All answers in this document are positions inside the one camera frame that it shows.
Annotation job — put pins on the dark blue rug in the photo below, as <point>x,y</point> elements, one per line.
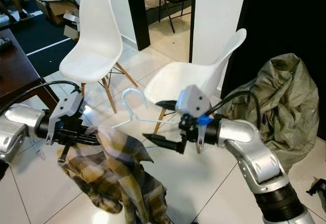
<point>30,30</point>

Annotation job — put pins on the olive green sack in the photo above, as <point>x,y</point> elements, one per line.
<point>275,96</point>

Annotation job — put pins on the dark brown wooden table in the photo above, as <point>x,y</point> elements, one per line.
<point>20,71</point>

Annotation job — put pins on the yellow plaid shirt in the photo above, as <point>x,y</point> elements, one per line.
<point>112,178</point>

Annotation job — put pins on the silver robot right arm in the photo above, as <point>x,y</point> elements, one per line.
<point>254,158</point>

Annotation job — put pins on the large brown cardboard box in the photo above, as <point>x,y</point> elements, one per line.
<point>53,12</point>

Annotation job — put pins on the person with bare legs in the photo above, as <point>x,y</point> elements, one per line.
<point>12,0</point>

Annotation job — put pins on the black door frame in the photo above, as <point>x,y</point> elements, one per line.
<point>136,12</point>

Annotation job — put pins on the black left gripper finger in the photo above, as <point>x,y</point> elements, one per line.
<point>90,138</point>

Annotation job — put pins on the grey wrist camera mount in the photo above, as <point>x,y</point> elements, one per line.
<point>69,107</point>
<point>193,99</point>

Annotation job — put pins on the small open cardboard box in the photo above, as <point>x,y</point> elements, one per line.
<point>72,29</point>

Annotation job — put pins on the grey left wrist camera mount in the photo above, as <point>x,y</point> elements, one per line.
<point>69,107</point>

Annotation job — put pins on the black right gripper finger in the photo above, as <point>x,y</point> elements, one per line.
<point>165,142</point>
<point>169,105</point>

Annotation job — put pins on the white plastic chair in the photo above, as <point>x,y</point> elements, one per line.
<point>178,79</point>
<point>97,46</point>

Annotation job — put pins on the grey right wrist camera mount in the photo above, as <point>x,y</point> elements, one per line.
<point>193,99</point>

